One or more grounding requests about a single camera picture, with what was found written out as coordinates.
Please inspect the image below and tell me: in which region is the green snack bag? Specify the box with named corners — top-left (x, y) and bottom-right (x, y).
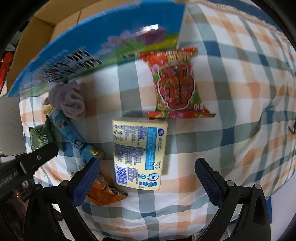
top-left (29, 116), bottom-right (56, 151)

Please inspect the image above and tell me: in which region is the orange snack bag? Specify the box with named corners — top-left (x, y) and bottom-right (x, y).
top-left (87, 175), bottom-right (128, 207)

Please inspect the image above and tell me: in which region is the blue long snack pack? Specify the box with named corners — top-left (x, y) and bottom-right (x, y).
top-left (44, 105), bottom-right (105, 163)

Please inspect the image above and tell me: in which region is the purple fluffy towel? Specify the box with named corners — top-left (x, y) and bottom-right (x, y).
top-left (44, 81), bottom-right (86, 120)

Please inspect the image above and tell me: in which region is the yellow tissue pack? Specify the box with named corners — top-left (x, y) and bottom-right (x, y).
top-left (112, 117), bottom-right (168, 191)

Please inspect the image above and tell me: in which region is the red snack bag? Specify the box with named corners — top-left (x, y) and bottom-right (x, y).
top-left (138, 47), bottom-right (215, 120)

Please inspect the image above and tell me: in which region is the grey chair left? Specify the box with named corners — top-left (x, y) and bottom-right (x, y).
top-left (0, 95), bottom-right (26, 156)

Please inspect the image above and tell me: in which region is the red plastic bag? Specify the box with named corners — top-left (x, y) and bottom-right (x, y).
top-left (0, 52), bottom-right (14, 91)

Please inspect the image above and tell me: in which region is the blue printed cardboard box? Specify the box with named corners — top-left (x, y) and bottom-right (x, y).
top-left (6, 1), bottom-right (187, 97)

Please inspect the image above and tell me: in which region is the plaid checked blanket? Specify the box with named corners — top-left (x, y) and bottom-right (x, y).
top-left (19, 0), bottom-right (296, 241)

